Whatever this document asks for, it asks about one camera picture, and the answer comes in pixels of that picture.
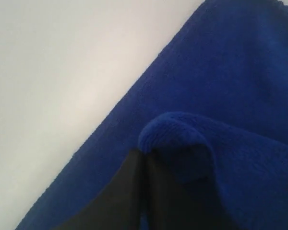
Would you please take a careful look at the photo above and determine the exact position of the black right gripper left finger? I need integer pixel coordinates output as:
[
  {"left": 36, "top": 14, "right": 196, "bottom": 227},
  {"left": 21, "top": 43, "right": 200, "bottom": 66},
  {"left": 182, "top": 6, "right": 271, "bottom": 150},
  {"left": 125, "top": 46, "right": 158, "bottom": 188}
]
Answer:
[{"left": 55, "top": 150, "right": 144, "bottom": 230}]

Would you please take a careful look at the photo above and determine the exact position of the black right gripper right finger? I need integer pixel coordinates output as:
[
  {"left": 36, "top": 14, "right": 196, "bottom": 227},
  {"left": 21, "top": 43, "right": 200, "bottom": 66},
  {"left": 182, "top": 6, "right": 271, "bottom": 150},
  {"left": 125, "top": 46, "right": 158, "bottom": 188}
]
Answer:
[{"left": 142, "top": 150, "right": 206, "bottom": 230}]

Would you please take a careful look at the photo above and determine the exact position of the blue towel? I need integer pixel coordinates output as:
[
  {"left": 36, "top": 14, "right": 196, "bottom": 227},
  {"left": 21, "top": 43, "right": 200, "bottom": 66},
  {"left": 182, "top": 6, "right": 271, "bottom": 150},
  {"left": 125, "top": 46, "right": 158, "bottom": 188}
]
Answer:
[{"left": 18, "top": 0, "right": 288, "bottom": 230}]

